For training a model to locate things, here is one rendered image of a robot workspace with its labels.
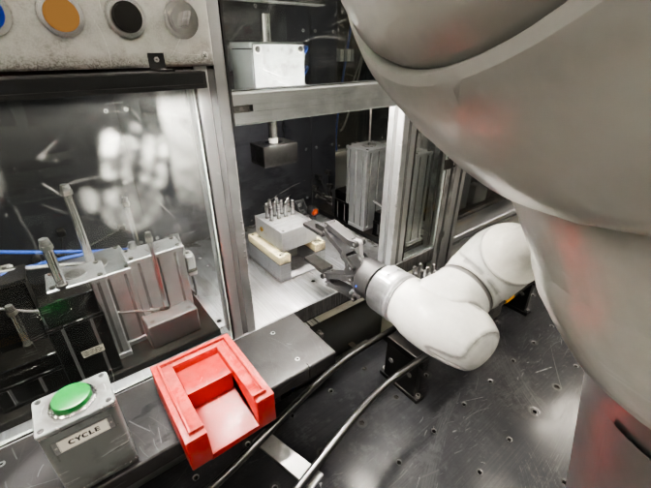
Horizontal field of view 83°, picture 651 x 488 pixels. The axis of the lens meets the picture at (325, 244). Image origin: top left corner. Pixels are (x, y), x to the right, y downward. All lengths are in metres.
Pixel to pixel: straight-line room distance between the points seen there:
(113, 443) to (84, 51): 0.45
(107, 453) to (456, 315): 0.49
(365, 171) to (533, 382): 0.66
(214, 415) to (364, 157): 0.69
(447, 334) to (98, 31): 0.56
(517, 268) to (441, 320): 0.14
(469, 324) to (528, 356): 0.58
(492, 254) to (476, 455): 0.44
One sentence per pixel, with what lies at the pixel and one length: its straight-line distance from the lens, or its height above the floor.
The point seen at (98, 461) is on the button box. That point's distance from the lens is 0.59.
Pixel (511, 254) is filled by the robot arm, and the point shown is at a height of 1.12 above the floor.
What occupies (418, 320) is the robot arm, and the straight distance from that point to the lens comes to 0.58.
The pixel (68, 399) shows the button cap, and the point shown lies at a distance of 0.54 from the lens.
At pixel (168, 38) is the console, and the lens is 0.53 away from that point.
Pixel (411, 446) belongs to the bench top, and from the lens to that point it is 0.87.
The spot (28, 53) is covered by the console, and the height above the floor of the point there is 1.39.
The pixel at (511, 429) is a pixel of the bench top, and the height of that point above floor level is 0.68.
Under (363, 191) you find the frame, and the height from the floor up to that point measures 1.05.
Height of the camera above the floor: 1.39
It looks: 28 degrees down
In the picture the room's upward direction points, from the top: straight up
